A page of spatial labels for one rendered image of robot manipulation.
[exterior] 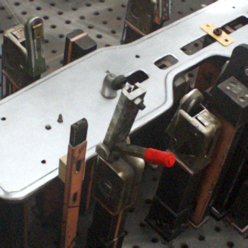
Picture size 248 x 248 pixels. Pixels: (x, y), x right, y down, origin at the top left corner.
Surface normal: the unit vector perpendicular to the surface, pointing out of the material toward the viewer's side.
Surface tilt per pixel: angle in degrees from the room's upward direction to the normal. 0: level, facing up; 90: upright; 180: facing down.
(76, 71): 0
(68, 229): 90
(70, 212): 90
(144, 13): 90
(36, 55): 78
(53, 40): 0
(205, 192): 90
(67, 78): 0
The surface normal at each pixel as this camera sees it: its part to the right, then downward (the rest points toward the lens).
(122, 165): 0.12, -0.67
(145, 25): -0.73, 0.44
